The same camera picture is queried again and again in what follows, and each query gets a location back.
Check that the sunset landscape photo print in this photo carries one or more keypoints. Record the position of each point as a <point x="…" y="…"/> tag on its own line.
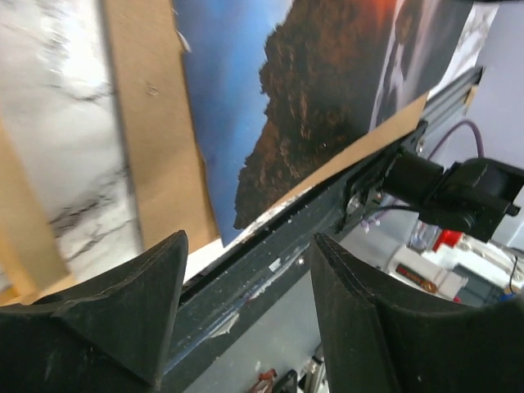
<point x="278" y="88"/>

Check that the aluminium extrusion rail front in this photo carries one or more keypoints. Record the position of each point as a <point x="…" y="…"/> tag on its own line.
<point x="452" y="97"/>

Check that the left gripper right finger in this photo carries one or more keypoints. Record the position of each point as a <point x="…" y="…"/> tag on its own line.
<point x="381" y="335"/>

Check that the brown cardboard backing board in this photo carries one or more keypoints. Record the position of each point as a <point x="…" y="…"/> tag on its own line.
<point x="166" y="165"/>

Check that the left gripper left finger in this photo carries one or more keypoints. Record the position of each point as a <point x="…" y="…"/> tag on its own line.
<point x="110" y="333"/>

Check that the orange wooden picture frame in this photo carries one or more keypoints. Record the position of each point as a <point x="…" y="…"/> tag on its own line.
<point x="29" y="254"/>

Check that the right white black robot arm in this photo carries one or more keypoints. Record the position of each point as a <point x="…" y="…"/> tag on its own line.
<point x="470" y="197"/>

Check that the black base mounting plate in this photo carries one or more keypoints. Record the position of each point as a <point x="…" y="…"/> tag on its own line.
<point x="254" y="311"/>

